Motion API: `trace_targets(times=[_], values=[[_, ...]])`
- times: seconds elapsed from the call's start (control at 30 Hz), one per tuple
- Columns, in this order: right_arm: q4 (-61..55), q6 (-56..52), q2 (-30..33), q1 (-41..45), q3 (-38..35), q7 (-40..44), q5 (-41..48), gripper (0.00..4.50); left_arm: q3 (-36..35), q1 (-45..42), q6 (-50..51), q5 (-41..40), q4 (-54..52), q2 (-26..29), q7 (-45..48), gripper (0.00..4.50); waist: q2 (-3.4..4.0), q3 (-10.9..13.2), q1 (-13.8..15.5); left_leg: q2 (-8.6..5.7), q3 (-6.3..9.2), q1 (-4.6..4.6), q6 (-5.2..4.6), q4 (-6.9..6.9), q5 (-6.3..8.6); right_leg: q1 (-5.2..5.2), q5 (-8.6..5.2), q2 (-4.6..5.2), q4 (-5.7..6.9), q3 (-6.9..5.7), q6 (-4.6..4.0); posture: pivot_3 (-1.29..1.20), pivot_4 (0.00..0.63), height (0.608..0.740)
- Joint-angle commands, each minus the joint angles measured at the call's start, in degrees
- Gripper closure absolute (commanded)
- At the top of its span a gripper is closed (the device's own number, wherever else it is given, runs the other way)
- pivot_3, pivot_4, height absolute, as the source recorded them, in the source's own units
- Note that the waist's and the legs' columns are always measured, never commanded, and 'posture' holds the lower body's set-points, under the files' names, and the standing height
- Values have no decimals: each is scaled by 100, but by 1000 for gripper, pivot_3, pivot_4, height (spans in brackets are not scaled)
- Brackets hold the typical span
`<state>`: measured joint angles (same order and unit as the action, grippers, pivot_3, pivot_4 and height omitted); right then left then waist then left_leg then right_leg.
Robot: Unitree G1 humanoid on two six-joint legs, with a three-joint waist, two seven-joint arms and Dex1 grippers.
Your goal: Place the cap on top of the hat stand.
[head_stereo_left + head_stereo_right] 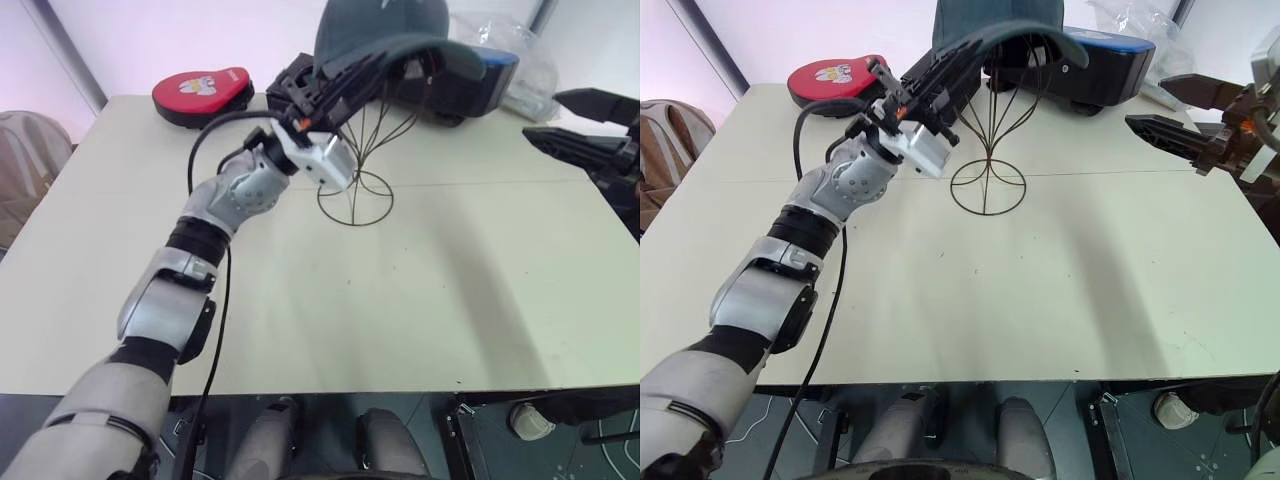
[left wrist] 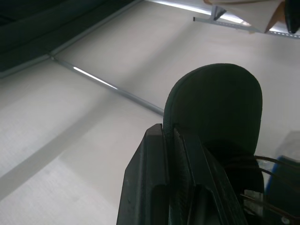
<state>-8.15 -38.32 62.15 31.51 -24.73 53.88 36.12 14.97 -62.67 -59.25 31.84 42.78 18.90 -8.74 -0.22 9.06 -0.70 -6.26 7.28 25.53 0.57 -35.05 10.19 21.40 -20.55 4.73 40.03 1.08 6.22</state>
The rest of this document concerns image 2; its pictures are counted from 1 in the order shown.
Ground black pointed object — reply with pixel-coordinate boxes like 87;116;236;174
284;0;300;35

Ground brown cardboard box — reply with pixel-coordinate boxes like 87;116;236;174
203;0;289;34

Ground grey metal bar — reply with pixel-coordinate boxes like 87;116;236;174
50;55;165;116

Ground dark green cap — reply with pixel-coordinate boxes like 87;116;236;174
162;62;267;225

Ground grey perforated metal rail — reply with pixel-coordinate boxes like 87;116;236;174
269;30;300;39
193;5;262;35

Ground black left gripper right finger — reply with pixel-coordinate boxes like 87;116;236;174
168;125;249;225

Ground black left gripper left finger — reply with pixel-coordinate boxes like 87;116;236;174
116;123;170;225

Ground blue box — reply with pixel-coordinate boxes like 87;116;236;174
269;154;300;195

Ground dark panel with grey frame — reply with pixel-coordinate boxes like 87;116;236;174
0;0;143;79

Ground black cables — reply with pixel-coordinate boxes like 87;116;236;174
241;154;300;225

